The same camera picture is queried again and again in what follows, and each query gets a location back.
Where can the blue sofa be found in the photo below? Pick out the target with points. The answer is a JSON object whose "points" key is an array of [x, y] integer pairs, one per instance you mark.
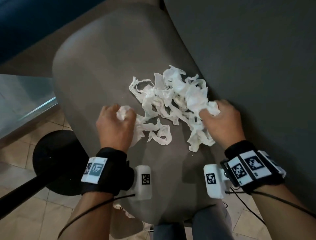
{"points": [[37, 22]]}

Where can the person's left hand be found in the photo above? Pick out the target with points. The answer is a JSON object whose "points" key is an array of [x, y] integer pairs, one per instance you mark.
{"points": [[111, 133]]}

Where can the person's right leg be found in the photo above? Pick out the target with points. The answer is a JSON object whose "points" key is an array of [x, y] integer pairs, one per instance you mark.
{"points": [[212, 222]]}

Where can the person's right forearm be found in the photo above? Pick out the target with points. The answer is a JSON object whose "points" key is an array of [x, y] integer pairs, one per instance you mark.
{"points": [[284, 217]]}

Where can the small grey waste bin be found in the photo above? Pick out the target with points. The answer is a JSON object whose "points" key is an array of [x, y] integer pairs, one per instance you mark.
{"points": [[130, 227]]}

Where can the person's right hand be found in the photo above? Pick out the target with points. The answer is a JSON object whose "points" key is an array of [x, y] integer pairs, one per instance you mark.
{"points": [[227, 126]]}

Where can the black pedestal table base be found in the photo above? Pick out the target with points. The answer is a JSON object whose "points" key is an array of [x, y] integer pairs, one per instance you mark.
{"points": [[59, 158]]}

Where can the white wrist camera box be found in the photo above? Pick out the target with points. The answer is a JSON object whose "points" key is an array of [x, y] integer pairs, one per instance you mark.
{"points": [[144, 180], [213, 180]]}

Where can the shiny metal plinth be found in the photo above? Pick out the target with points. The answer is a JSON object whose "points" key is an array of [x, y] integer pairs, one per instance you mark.
{"points": [[22, 103]]}

